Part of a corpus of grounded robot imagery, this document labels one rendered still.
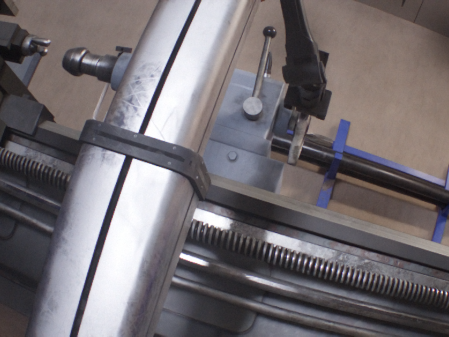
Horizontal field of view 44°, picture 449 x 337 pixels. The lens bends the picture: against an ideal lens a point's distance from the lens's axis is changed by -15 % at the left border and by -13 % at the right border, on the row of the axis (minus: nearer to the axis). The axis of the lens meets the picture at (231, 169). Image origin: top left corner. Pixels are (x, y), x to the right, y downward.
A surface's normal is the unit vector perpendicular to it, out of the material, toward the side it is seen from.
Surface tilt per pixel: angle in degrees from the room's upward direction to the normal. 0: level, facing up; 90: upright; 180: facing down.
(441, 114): 90
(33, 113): 90
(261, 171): 90
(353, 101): 90
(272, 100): 76
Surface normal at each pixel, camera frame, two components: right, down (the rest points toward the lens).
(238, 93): 0.04, -0.47
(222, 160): -0.04, -0.25
